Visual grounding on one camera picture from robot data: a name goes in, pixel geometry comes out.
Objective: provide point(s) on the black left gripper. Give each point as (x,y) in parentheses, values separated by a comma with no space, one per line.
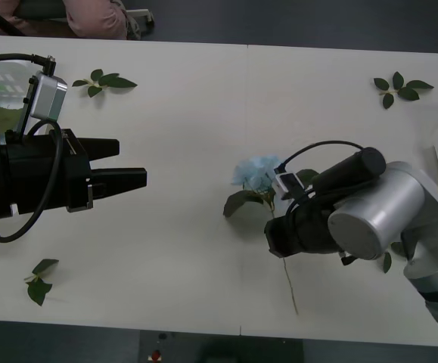
(33,174)

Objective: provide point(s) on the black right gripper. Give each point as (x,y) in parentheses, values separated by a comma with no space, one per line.
(286,234)

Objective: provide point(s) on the pale blue flower long stem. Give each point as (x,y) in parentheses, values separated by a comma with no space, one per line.
(254,170)

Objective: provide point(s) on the silver and black right arm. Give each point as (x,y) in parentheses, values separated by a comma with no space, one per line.
(373,215)

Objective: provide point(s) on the dark robot base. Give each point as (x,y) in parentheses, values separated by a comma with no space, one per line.
(188,351)

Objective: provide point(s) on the person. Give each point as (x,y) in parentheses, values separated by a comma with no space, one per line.
(94,19)

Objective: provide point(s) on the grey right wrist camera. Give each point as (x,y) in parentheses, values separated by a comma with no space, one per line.
(284,185)

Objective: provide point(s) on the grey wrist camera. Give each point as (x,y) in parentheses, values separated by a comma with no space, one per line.
(48,96)
(284,185)

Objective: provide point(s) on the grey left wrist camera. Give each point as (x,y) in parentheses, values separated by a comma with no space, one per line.
(48,96)

